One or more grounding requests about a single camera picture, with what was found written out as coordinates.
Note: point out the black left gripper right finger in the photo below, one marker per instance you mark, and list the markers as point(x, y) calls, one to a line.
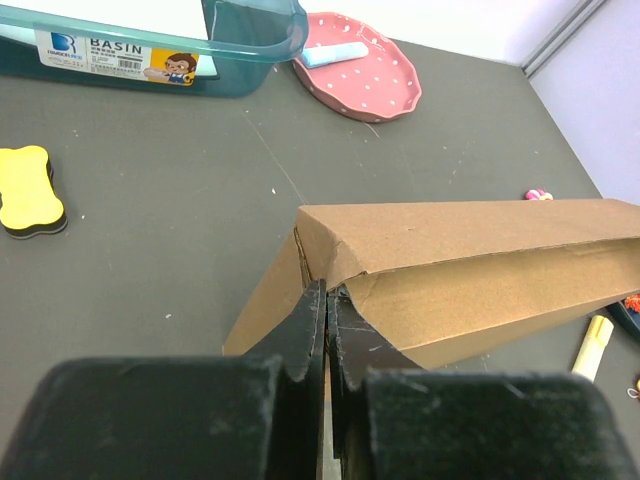
point(393, 419)

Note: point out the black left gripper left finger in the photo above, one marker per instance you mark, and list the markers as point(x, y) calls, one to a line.
point(254, 416)

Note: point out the brown cardboard box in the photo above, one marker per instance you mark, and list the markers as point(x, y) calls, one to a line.
point(445, 281)

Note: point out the pale yellow highlighter pen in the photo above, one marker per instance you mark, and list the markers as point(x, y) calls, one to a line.
point(592, 349)

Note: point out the orange sun flower toy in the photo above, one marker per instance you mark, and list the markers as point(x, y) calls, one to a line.
point(634, 392)

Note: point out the dark blue leaf plate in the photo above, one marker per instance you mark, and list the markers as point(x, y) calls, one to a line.
point(626, 318)

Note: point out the pink flower toy right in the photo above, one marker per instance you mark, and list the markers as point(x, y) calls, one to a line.
point(538, 195)

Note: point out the yellow bone-shaped eraser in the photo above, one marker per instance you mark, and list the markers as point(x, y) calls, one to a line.
point(29, 204)

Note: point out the pink dotted plate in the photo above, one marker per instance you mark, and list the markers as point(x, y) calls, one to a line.
point(381, 87)

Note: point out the teal plastic basin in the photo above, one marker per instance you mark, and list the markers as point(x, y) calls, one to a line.
point(245, 40)

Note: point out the light blue chalk stick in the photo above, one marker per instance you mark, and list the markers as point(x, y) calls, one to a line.
point(320, 56)

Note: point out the white paper sheet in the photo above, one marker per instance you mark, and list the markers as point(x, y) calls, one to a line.
point(175, 18)

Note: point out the grey aluminium frame post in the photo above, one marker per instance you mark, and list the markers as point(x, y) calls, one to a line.
point(562, 33)

